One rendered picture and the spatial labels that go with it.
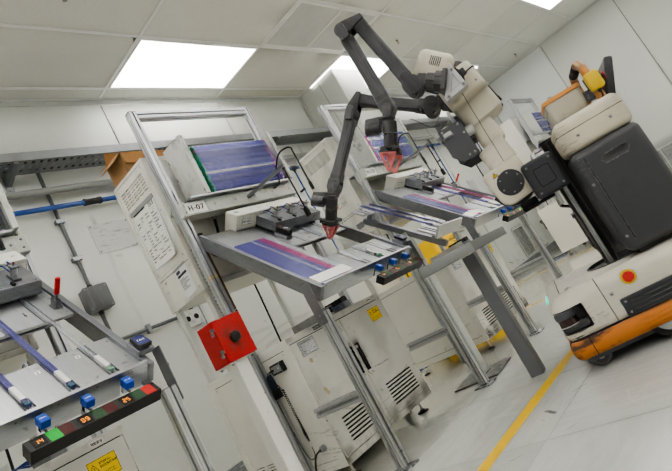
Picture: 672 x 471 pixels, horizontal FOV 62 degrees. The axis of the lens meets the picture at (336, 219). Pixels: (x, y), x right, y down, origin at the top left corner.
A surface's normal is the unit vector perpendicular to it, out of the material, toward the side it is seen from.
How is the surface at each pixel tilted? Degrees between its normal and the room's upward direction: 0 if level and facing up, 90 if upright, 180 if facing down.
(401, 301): 90
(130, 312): 90
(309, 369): 90
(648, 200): 90
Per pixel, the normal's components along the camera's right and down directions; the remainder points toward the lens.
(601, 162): -0.33, 0.00
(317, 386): 0.64, -0.48
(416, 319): -0.60, 0.18
